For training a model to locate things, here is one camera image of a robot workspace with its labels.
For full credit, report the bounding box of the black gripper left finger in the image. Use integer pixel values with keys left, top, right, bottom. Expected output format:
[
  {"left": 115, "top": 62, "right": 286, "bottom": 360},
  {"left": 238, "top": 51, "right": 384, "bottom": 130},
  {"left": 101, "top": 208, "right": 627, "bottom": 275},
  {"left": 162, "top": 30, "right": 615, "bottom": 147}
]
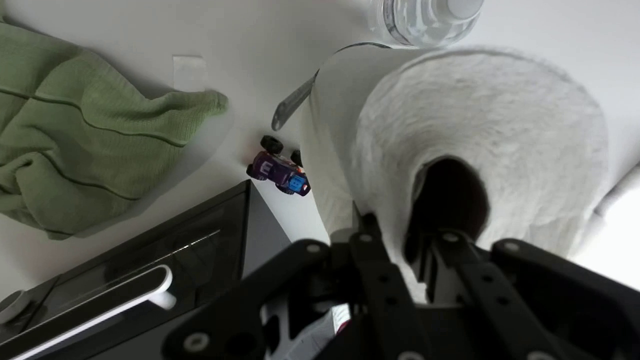
[{"left": 159, "top": 210, "right": 432, "bottom": 360}]

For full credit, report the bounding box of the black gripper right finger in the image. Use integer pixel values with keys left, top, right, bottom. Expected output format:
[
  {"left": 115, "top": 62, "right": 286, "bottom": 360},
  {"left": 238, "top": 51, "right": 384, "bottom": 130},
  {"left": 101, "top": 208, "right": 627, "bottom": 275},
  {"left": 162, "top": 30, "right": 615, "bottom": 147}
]
[{"left": 426, "top": 228, "right": 640, "bottom": 360}]

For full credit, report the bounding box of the white paper towel roll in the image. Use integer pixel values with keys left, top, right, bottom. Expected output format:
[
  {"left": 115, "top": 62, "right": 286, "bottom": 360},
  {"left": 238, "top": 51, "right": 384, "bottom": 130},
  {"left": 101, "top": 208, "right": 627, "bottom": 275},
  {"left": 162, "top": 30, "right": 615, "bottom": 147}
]
[{"left": 300, "top": 41, "right": 610, "bottom": 305}]

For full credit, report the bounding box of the green cloth towel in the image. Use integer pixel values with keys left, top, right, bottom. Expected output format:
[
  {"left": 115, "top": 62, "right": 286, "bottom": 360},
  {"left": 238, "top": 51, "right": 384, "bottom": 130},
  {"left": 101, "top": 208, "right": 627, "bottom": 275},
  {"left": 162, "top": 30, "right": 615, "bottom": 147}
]
[{"left": 0, "top": 17, "right": 230, "bottom": 239}]

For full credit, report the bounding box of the purple blue toy car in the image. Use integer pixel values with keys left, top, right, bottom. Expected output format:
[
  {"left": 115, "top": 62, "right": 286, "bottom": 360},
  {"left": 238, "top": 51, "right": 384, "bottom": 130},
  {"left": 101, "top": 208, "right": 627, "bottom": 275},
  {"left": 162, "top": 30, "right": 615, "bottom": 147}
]
[{"left": 243, "top": 134, "right": 313, "bottom": 197}]

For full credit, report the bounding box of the black toaster oven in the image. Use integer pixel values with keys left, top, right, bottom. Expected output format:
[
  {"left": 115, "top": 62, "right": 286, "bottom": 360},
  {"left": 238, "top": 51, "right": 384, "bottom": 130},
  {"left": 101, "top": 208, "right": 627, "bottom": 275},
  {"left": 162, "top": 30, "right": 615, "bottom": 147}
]
[{"left": 0, "top": 178, "right": 295, "bottom": 360}]

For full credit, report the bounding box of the clear plastic water bottle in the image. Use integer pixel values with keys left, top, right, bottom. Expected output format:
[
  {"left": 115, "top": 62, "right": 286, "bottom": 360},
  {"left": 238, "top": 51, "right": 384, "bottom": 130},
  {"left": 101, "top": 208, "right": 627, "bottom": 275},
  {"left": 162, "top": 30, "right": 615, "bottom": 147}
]
[{"left": 368, "top": 0, "right": 485, "bottom": 49}]

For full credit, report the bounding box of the metal wire paper towel holder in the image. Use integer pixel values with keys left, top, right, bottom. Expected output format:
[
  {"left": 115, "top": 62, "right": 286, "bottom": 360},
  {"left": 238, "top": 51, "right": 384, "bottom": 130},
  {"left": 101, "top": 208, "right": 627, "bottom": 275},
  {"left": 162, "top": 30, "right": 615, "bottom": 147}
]
[{"left": 268, "top": 37, "right": 395, "bottom": 134}]

